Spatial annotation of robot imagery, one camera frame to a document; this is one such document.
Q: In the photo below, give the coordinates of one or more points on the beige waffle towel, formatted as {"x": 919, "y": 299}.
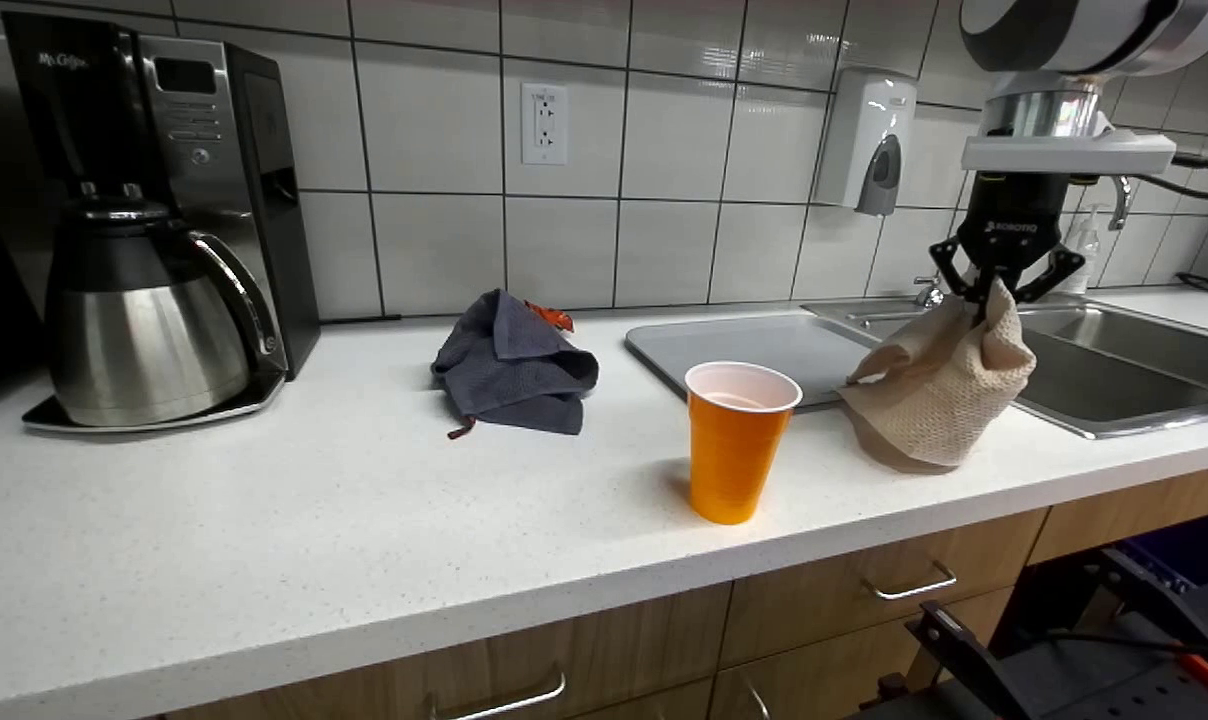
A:
{"x": 946, "y": 384}

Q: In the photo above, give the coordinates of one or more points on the black metal cart frame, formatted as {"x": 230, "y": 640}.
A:
{"x": 977, "y": 665}

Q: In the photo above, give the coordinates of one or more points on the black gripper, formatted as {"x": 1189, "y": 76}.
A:
{"x": 1013, "y": 215}

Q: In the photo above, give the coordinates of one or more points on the white wall power outlet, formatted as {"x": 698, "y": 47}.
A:
{"x": 547, "y": 120}

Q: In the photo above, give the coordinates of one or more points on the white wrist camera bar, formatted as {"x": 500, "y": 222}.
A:
{"x": 1070, "y": 152}

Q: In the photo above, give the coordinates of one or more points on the stainless steel sink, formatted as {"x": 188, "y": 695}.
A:
{"x": 1124, "y": 364}

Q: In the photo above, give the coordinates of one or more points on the chrome sink knob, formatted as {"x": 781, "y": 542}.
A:
{"x": 925, "y": 288}

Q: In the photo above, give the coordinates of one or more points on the orange plastic cup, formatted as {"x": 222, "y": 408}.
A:
{"x": 736, "y": 454}

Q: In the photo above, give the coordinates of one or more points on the gray plastic tray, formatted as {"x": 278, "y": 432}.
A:
{"x": 736, "y": 340}

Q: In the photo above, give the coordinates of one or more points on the stainless steel carafe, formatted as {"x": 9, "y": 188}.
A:
{"x": 148, "y": 345}

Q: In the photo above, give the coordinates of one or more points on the wooden base cabinet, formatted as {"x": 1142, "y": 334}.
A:
{"x": 818, "y": 600}

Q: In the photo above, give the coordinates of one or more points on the black coffee maker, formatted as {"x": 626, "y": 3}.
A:
{"x": 230, "y": 144}

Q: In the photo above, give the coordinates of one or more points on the dark gray waffle towel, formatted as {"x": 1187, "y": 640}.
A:
{"x": 510, "y": 373}

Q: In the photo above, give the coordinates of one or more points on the clear soap bottle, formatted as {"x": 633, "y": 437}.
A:
{"x": 1091, "y": 245}

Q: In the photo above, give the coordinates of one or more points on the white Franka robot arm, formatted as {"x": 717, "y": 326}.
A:
{"x": 1096, "y": 33}

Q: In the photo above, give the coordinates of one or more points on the white wall soap dispenser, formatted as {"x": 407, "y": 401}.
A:
{"x": 867, "y": 142}

